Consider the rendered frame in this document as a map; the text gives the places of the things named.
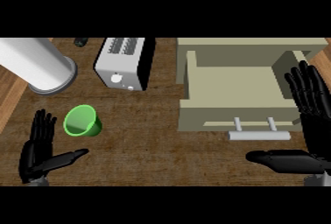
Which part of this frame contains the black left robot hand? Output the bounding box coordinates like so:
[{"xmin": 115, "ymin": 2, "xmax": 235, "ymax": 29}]
[{"xmin": 18, "ymin": 108, "xmax": 90, "ymax": 185}]

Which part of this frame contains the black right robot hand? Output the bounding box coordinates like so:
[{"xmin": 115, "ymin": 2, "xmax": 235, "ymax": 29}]
[{"xmin": 244, "ymin": 60, "xmax": 331, "ymax": 178}]

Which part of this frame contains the green cup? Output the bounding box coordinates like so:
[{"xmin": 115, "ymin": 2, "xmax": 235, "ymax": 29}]
[{"xmin": 62, "ymin": 104, "xmax": 104, "ymax": 137}]

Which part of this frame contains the beige open drawer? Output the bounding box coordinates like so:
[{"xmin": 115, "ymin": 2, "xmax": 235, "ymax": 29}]
[{"xmin": 178, "ymin": 50, "xmax": 311, "ymax": 133}]

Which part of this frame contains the beige cabinet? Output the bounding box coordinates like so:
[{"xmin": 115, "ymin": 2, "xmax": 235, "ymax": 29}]
[{"xmin": 176, "ymin": 38, "xmax": 330, "ymax": 86}]

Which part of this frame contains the white cylindrical container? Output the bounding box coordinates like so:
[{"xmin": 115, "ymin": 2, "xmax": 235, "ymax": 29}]
[{"xmin": 0, "ymin": 38, "xmax": 79, "ymax": 96}]

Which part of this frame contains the silver toaster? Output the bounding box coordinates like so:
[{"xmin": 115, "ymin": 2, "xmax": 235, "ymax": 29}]
[{"xmin": 93, "ymin": 38, "xmax": 157, "ymax": 92}]

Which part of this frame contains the small dark object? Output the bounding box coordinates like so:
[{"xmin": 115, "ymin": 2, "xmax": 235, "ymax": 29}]
[{"xmin": 73, "ymin": 38, "xmax": 89, "ymax": 48}]

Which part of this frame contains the grey drawer handle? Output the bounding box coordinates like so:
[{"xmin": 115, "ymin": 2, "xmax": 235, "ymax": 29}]
[{"xmin": 228, "ymin": 116, "xmax": 293, "ymax": 142}]

